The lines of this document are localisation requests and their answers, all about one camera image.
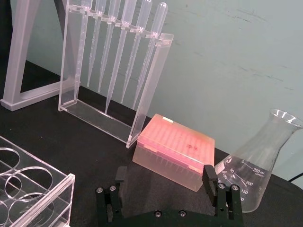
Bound pink pipette tip box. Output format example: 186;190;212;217
132;113;215;192

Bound clear plastic transfer pipette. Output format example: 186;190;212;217
105;0;137;115
75;0;94;86
98;0;119;93
132;2;168;110
87;0;107;87
121;0;152;104

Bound clear acrylic rack round holes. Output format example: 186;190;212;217
0;136;75;227

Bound clear glass conical flask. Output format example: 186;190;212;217
214;108;303;212

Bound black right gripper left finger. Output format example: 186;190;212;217
95;166;128;227

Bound black table cloth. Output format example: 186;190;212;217
0;59;303;227

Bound clear acrylic pipette rack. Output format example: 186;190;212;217
58;0;175;149

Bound thin black cable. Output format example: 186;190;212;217
290;172;303;183

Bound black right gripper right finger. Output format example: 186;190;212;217
202;164;245;223

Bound white plastic frame stand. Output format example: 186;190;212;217
0;0;80;112

